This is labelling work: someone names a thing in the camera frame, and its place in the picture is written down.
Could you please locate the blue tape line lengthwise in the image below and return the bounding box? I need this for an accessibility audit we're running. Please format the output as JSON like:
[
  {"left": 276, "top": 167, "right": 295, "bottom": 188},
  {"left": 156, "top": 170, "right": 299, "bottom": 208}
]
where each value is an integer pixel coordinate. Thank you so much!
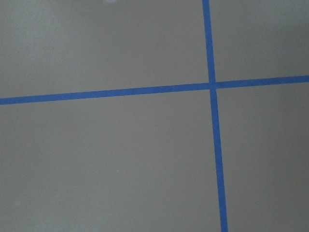
[{"left": 202, "top": 0, "right": 228, "bottom": 232}]

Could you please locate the blue tape line crosswise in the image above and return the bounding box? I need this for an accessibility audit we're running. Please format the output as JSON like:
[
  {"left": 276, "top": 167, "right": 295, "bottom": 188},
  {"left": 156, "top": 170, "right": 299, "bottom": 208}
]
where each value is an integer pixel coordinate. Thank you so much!
[{"left": 0, "top": 75, "right": 309, "bottom": 105}]

